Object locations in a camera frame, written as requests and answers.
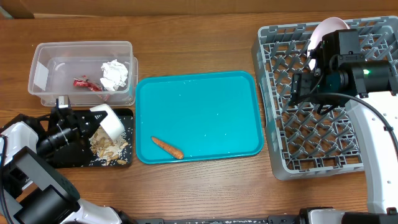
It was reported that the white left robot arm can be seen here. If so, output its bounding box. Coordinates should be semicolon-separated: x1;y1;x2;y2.
1;96;135;224

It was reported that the teal serving tray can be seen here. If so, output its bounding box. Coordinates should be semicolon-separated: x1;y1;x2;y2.
136;71;264;164

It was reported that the white tissue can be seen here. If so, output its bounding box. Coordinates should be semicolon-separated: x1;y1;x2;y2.
100;59;129;91

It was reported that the red snack wrapper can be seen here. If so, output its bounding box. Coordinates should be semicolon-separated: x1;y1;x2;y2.
73;75;102;91

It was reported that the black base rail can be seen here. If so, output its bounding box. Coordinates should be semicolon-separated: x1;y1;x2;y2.
132;208;310;224

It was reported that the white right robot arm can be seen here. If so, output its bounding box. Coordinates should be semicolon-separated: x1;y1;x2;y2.
289;29;397;223

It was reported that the food scraps pile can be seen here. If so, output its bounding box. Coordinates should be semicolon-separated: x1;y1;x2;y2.
89;127;130;166

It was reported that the white bowl with food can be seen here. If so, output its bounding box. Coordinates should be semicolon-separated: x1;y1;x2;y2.
90;104;125;141

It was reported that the clear plastic waste bin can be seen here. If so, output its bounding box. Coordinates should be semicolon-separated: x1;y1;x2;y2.
27;41;138;107

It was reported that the orange carrot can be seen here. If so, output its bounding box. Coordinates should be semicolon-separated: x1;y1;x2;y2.
151;136;184;160

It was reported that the black plastic tray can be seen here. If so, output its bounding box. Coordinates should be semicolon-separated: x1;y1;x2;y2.
46;108;134;168

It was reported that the large white plate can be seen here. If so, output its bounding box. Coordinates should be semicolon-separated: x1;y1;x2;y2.
307;17;349;57

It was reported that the grey dishwasher rack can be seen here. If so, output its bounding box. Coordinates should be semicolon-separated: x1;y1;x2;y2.
252;16;397;180

